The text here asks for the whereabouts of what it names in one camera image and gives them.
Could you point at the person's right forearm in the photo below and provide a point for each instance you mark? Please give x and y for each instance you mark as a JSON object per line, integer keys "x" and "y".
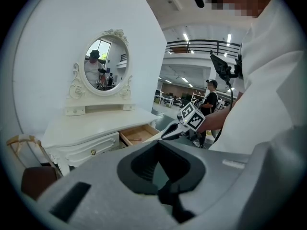
{"x": 216, "y": 120}

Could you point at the black chest-mounted monitor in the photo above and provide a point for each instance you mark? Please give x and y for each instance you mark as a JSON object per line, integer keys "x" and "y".
{"x": 219, "y": 67}

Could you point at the red pen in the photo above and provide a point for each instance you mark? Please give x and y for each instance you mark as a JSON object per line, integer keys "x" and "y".
{"x": 138, "y": 139}

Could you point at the wooden chair brown seat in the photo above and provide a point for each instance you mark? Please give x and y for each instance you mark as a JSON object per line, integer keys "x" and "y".
{"x": 38, "y": 181}

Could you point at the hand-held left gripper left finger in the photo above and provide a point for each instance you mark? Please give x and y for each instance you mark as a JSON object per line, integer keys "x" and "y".
{"x": 100, "y": 195}

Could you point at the person's white shirt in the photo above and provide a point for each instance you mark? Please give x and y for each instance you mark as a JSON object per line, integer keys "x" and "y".
{"x": 263, "y": 80}

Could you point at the white ornate oval mirror unit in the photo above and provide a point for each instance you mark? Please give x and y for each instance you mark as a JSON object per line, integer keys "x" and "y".
{"x": 108, "y": 66}

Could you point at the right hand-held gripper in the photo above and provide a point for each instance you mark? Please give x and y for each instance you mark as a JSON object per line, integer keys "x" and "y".
{"x": 193, "y": 117}

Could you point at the cream white desk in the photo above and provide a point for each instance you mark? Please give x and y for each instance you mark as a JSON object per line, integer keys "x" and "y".
{"x": 96, "y": 123}

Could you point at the black balcony railing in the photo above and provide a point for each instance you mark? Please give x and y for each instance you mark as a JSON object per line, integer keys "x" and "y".
{"x": 204, "y": 47}

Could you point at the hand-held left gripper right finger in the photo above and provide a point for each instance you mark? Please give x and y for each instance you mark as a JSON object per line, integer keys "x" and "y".
{"x": 227, "y": 188}

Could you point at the wooden drawer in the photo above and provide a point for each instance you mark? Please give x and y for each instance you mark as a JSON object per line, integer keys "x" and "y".
{"x": 141, "y": 133}

